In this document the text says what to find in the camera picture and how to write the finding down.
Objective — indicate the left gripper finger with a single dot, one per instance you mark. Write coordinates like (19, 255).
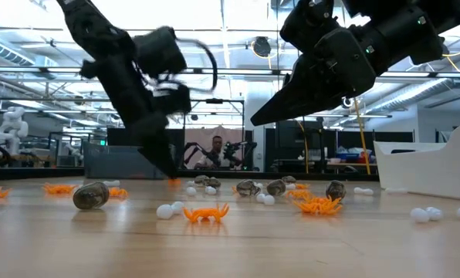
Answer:
(137, 139)
(158, 143)

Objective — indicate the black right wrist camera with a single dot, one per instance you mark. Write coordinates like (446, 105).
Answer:
(307, 23)

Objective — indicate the person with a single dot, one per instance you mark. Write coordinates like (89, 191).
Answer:
(215, 154)

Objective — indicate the dark grey plastic bin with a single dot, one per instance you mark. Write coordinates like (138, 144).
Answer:
(114, 162)

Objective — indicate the blue storage box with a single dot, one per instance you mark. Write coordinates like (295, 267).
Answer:
(347, 157)

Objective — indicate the white plastic bin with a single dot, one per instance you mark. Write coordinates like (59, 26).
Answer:
(427, 170)

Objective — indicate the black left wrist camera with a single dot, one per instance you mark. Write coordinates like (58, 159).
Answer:
(158, 52)

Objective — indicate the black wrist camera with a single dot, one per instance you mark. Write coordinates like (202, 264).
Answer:
(158, 52)
(307, 23)

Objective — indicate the dark brown round decoration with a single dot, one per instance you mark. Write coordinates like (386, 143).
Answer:
(288, 179)
(247, 188)
(276, 188)
(91, 196)
(201, 180)
(215, 183)
(335, 190)

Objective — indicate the black background robot arm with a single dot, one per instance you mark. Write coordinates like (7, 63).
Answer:
(191, 148)
(237, 148)

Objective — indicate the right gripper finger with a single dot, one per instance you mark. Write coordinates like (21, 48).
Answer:
(303, 96)
(310, 56)

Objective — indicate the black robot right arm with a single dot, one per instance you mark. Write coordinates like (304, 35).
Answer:
(407, 23)

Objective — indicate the beige curtain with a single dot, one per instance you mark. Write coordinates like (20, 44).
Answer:
(199, 135)

